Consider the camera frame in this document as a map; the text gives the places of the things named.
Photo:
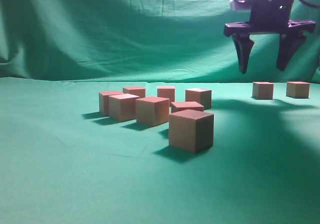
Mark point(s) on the pink cube placed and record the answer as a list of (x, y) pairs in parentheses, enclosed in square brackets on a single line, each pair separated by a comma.
[(199, 95), (135, 90), (167, 92)]

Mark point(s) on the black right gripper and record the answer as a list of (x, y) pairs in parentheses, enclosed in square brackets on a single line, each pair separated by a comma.
[(269, 16)]

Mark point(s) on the left-column pink cube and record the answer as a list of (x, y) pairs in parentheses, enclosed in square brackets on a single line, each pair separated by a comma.
[(180, 106), (263, 90), (122, 107), (152, 110)]

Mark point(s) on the green cloth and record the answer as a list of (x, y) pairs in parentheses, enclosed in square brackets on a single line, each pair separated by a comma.
[(63, 162)]

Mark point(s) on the right-column pink cube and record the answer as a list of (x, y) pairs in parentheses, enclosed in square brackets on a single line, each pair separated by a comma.
[(298, 89), (191, 130)]

